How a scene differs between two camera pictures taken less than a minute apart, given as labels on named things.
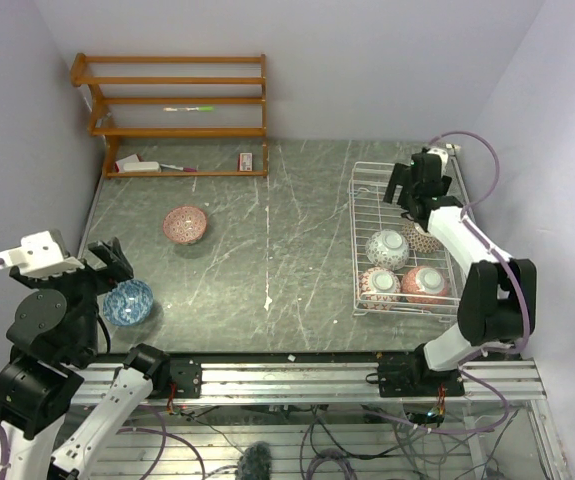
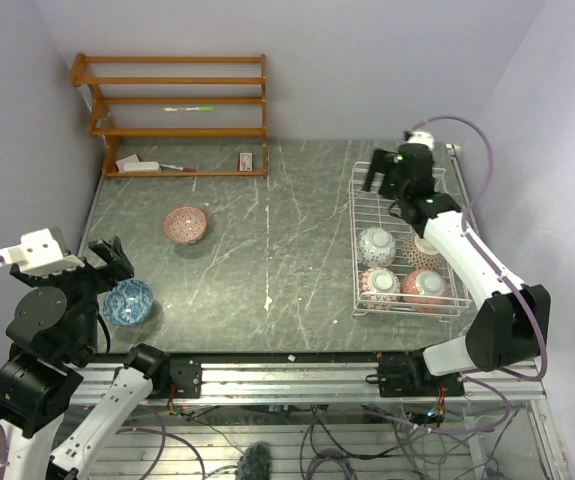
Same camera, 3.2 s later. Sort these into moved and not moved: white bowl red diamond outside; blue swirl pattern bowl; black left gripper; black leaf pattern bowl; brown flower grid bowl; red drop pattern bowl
Moved: brown flower grid bowl; black leaf pattern bowl
Not moved: black left gripper; white bowl red diamond outside; blue swirl pattern bowl; red drop pattern bowl
